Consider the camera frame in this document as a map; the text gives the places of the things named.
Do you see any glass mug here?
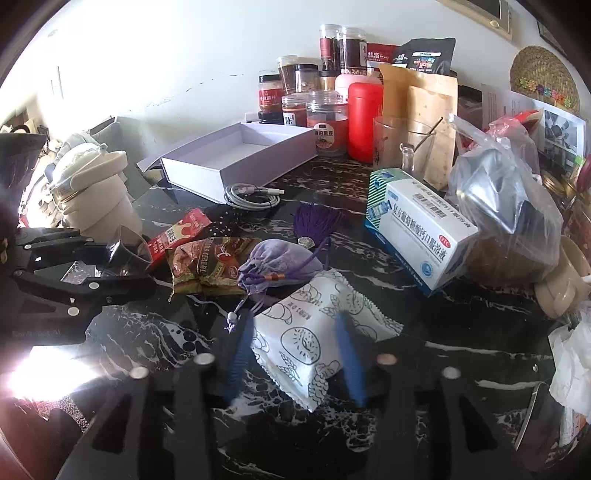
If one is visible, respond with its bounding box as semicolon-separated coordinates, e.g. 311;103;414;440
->
373;116;436;180

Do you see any nutritious cereal packet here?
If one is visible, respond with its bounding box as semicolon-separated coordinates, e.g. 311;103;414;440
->
168;237;262;297

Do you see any clear plastic bag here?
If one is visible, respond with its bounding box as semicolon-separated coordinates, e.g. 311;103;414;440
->
446;114;563;287

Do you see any cream electric kettle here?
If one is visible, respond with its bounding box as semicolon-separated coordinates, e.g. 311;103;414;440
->
49;133;142;242

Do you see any tall dark label jar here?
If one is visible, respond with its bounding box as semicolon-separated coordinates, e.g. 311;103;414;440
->
338;26;368;75

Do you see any white open gift box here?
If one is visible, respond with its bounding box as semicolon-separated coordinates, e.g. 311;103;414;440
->
137;122;317;204

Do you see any seed jar black lid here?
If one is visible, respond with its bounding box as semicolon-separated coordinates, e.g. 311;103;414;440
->
294;63;320;93

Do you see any red canister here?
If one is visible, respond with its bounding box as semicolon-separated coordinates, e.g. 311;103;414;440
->
348;82;384;164

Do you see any lavender drawstring pouch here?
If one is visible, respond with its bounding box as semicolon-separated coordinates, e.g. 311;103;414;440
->
223;203;345;334

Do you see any red snack packet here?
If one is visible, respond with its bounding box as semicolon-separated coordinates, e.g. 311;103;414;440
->
147;208;211;268

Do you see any red label sauce jar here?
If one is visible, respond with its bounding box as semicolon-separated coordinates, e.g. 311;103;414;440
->
259;74;283;114

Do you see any blue white medicine box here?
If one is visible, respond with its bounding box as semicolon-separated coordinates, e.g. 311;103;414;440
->
365;168;479;296

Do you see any white usb cable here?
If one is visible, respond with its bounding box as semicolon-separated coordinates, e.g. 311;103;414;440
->
222;182;287;212

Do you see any kraft paper pouch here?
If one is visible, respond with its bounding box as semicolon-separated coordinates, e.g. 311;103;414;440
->
381;64;458;190

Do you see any orange label clear jar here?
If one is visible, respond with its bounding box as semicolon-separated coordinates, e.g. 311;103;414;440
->
307;91;349;156

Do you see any woven straw trivet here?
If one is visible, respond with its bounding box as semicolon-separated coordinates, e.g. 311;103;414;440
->
510;46;580;115

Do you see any pink jar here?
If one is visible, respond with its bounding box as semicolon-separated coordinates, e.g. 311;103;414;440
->
335;74;382;102

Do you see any red goji packet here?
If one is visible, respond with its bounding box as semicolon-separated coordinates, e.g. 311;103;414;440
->
488;110;543;137

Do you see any gold jar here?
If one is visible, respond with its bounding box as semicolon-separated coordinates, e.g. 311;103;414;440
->
318;70;339;91

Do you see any brown powder jar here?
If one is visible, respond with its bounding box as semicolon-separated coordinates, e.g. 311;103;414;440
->
277;55;300;95

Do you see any tall red label jar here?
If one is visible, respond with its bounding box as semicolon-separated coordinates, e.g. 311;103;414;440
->
318;24;341;72

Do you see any gold picture frame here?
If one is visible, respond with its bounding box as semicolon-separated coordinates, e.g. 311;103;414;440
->
439;0;513;41

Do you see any black coffee pouch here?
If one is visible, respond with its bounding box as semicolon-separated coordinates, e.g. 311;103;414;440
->
393;37;456;76

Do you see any chenpi spice jar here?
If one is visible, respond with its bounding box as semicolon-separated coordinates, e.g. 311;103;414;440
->
281;92;310;127

